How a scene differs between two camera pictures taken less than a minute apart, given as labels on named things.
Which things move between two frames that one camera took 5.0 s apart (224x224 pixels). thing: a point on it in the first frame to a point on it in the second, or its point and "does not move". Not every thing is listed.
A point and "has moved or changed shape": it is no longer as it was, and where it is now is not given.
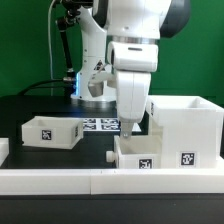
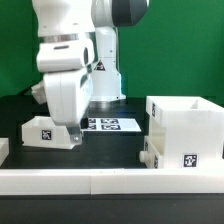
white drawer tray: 52,132 does not move
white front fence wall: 111,182 does not move
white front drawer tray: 137,152 has moved or changed shape
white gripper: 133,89 to 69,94
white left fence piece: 4,149 does not move
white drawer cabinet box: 192,131 does not move
